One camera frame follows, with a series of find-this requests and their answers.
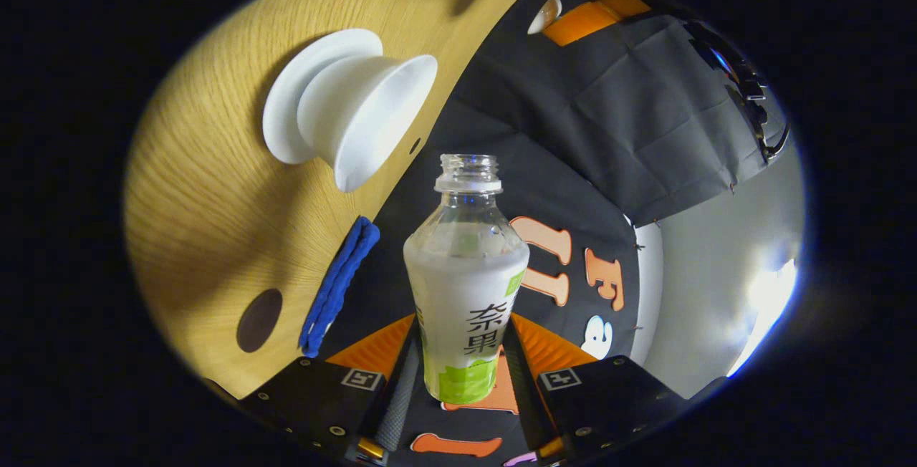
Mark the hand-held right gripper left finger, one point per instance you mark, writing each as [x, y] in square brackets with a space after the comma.
[401, 395]

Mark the dark brown round coaster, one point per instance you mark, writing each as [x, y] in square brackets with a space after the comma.
[259, 320]

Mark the white green label water bottle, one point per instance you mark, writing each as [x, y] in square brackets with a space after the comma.
[466, 288]

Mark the blue towel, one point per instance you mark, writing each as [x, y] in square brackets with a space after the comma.
[337, 288]

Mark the white saucer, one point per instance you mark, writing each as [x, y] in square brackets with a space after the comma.
[286, 94]

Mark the white teacup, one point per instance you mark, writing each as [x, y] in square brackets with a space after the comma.
[372, 116]

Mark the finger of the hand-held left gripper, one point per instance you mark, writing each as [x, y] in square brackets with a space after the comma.
[594, 19]

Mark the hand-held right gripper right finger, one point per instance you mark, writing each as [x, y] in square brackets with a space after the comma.
[526, 410]

